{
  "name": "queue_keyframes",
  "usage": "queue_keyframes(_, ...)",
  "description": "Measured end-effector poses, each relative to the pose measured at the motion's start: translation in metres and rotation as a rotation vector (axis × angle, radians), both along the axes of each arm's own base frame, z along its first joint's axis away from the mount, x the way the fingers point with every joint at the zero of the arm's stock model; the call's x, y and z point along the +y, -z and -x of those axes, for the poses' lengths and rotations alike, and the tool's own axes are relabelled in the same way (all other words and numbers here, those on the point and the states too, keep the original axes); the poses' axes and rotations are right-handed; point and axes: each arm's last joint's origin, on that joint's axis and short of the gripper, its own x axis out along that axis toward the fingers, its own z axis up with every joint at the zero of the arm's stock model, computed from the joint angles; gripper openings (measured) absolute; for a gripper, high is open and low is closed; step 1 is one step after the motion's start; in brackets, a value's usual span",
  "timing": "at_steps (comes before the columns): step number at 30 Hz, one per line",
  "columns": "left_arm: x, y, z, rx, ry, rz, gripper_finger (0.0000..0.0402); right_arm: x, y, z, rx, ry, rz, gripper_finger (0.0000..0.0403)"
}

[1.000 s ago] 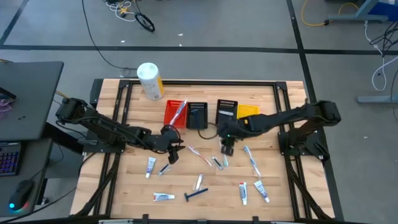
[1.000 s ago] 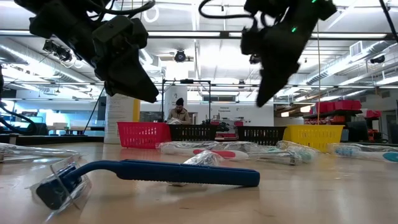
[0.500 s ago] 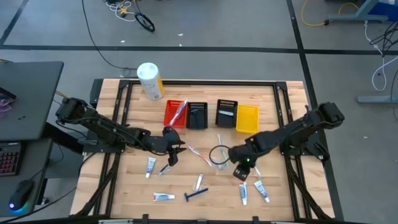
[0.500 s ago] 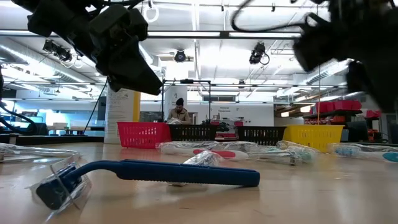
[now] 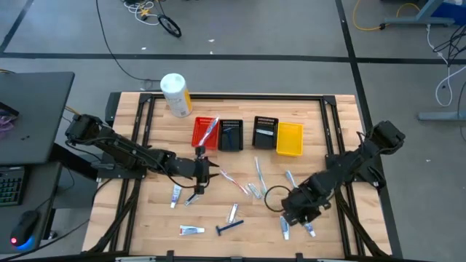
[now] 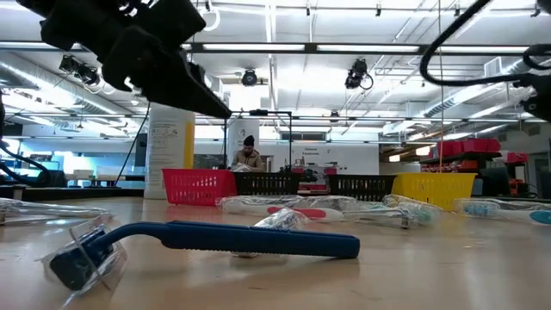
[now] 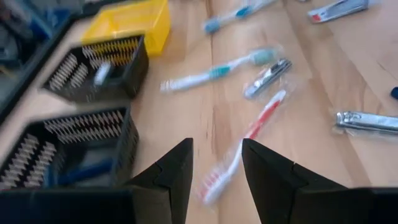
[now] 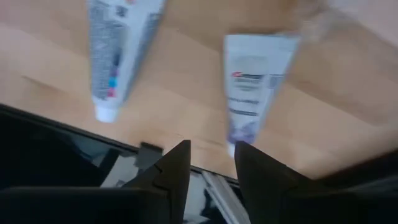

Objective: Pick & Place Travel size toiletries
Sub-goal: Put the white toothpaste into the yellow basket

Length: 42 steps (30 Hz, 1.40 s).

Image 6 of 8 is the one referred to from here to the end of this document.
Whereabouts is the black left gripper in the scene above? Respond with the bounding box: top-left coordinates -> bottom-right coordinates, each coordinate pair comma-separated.
102,29 -> 234,120

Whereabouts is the blue disposable razor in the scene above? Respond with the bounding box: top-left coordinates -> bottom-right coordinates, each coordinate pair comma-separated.
40,220 -> 362,298

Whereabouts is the red white toothbrush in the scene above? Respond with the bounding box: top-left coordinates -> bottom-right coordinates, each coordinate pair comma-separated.
214,195 -> 358,224

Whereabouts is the clear toothbrush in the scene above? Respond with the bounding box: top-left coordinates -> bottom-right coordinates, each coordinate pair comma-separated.
0,196 -> 115,226

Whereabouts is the green toothbrush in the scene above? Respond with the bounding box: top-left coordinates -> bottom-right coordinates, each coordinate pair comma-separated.
344,194 -> 447,229

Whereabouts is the blue toothbrush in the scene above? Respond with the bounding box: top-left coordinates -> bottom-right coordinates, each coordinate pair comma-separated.
451,196 -> 551,228

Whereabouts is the white wipes canister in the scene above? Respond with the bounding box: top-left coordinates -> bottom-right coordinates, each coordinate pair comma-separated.
143,102 -> 197,201

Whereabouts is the person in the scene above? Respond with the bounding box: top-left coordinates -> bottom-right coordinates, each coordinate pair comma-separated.
230,134 -> 266,173

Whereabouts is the red plastic basket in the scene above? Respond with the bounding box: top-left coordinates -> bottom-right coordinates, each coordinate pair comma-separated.
161,167 -> 238,207

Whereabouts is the black plastic basket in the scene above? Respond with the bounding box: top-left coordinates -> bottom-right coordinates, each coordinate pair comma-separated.
232,170 -> 302,197
325,173 -> 399,202

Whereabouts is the wrapped metal nail clipper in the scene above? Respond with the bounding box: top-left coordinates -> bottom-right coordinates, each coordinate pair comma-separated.
253,208 -> 312,232

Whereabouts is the yellow plastic basket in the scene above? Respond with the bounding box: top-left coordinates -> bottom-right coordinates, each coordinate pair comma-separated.
390,171 -> 478,213

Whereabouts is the dark shelf with red bins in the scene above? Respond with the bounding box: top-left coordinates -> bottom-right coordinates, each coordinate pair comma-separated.
419,137 -> 504,174

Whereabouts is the black overhead camera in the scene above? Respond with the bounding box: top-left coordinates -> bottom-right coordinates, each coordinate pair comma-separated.
239,68 -> 259,88

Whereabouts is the black hanging cable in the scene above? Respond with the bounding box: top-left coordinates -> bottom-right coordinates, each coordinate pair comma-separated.
114,102 -> 152,187

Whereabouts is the black frame stand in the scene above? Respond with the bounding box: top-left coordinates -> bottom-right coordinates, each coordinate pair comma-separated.
222,109 -> 294,173

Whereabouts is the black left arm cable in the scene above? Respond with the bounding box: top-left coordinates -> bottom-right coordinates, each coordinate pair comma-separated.
0,90 -> 53,189

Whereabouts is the black ceiling camera with cable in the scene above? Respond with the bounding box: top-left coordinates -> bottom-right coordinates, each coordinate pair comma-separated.
343,58 -> 375,91

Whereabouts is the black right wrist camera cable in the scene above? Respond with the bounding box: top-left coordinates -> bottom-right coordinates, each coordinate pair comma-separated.
419,0 -> 537,88

